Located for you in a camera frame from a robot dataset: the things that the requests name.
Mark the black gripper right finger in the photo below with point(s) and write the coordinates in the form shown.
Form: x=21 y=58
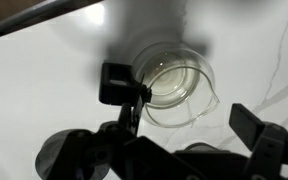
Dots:
x=270 y=150

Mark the clear glass cup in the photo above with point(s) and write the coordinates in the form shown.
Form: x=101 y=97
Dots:
x=174 y=76

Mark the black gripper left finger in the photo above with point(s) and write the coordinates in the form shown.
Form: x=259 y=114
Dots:
x=117 y=156

